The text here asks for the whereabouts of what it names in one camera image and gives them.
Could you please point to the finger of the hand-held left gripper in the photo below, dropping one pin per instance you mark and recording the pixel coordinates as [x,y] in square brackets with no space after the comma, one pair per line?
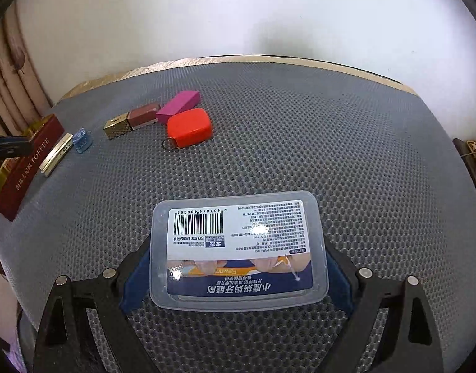
[9,145]

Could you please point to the beige patterned curtain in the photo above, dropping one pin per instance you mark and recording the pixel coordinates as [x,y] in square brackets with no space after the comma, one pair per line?
[12,77]

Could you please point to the clear labelled plastic box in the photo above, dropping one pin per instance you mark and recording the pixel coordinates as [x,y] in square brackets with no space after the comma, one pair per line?
[238,248]

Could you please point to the orange square case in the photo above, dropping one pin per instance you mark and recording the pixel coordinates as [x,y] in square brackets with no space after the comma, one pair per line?
[189,126]

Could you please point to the pink rectangular box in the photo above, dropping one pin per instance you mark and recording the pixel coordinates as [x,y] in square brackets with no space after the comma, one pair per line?
[178,105]

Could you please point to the gold metal lighter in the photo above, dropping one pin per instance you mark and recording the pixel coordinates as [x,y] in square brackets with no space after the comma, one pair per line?
[56,155]

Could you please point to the brown and gold lipstick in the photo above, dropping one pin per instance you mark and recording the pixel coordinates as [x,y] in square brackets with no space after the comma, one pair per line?
[139,118]

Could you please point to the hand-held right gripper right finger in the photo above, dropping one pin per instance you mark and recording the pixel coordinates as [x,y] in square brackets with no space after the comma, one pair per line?
[341,279]

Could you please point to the dark wooden furniture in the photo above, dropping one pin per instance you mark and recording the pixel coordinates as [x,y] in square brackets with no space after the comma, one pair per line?
[473,155]

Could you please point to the small clear blue case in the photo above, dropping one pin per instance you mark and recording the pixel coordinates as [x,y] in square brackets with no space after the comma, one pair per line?
[82,140]

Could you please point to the red tin box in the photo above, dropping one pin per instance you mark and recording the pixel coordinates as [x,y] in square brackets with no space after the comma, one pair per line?
[32,171]

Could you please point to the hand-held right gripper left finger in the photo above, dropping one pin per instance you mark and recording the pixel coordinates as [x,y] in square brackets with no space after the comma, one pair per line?
[135,279]

